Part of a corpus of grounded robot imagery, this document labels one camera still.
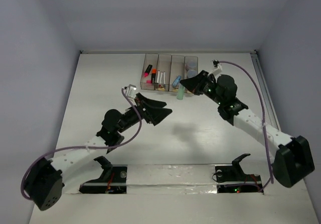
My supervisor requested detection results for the paper clip jar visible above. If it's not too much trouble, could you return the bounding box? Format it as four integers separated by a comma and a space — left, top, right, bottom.
187, 69, 198, 78
185, 60, 198, 69

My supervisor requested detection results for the black-capped white pen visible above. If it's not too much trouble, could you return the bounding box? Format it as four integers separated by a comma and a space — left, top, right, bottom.
162, 72, 166, 84

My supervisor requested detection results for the blue-capped white pen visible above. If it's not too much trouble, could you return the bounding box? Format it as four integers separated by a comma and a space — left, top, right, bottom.
156, 70, 161, 83

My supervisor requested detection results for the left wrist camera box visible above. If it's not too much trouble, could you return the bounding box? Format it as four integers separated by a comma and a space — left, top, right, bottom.
124, 84, 137, 98

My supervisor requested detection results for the pink highlighter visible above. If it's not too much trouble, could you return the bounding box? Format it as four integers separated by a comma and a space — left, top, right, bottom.
143, 64, 153, 78

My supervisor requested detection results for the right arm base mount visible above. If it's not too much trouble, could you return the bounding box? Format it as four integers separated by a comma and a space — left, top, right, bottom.
212, 153, 263, 193

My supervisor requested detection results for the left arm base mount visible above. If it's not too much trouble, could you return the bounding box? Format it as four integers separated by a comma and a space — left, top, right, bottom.
79, 156, 127, 194

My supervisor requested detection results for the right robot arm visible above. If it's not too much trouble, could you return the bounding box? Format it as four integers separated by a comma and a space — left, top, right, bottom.
180, 71, 315, 188

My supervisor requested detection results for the aluminium rail right edge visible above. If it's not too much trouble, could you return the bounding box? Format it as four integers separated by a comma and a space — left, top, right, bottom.
250, 50, 291, 162

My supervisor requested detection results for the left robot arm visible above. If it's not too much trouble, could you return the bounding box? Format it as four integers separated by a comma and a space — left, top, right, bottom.
20, 93, 173, 211

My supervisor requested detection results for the blue utility knife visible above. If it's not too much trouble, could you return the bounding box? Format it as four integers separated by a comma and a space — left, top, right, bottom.
172, 75, 181, 88

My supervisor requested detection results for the orange highlighter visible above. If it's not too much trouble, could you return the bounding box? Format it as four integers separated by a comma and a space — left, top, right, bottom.
151, 68, 157, 84

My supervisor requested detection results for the clear four-compartment organizer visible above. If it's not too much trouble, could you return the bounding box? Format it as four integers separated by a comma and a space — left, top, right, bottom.
140, 53, 199, 92

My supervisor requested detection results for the red-capped white pen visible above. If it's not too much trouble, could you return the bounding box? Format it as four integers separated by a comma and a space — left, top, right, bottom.
158, 72, 164, 84

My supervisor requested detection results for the green utility knife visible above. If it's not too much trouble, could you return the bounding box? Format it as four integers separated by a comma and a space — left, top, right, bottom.
177, 85, 185, 100

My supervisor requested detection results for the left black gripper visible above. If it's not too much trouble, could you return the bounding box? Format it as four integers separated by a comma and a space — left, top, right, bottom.
116, 93, 171, 133

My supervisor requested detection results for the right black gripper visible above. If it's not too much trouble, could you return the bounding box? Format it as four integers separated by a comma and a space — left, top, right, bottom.
180, 70, 224, 105

